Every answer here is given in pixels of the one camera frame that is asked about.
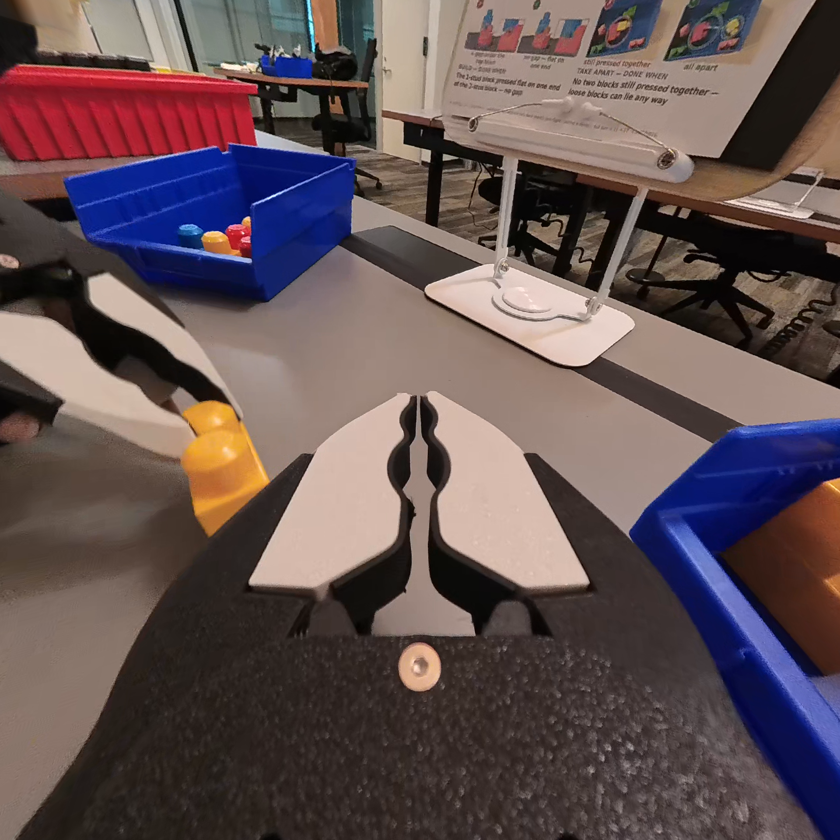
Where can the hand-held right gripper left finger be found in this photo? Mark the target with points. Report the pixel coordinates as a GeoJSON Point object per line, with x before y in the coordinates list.
{"type": "Point", "coordinates": [328, 518]}

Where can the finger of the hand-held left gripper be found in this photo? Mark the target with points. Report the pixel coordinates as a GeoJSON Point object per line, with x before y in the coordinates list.
{"type": "Point", "coordinates": [65, 374]}
{"type": "Point", "coordinates": [151, 321]}

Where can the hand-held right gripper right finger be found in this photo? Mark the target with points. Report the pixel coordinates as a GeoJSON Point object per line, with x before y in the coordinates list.
{"type": "Point", "coordinates": [505, 518]}

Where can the pile of colourful toy blocks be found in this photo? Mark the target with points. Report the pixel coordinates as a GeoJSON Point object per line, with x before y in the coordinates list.
{"type": "Point", "coordinates": [213, 241]}

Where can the yellow two-stud toy block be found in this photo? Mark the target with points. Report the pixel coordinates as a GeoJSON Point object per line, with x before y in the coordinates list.
{"type": "Point", "coordinates": [223, 472]}

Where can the blue plastic bin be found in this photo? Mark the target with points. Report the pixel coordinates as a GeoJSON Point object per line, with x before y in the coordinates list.
{"type": "Point", "coordinates": [295, 223]}
{"type": "Point", "coordinates": [289, 65]}
{"type": "Point", "coordinates": [709, 590]}

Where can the person's left hand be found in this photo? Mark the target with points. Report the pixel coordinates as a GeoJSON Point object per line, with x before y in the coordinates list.
{"type": "Point", "coordinates": [19, 430]}

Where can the red ribbed plastic bin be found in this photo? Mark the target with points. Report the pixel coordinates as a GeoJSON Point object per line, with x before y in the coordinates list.
{"type": "Point", "coordinates": [131, 118]}

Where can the row of black cases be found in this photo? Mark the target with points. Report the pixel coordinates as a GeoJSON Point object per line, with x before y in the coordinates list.
{"type": "Point", "coordinates": [92, 60]}

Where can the black bag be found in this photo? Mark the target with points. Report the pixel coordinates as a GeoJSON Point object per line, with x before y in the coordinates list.
{"type": "Point", "coordinates": [334, 65]}

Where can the small clear stand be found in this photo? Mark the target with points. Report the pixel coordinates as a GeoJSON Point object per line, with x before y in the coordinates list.
{"type": "Point", "coordinates": [781, 203]}

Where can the printed instruction sheet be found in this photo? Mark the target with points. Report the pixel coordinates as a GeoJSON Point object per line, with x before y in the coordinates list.
{"type": "Point", "coordinates": [623, 65]}

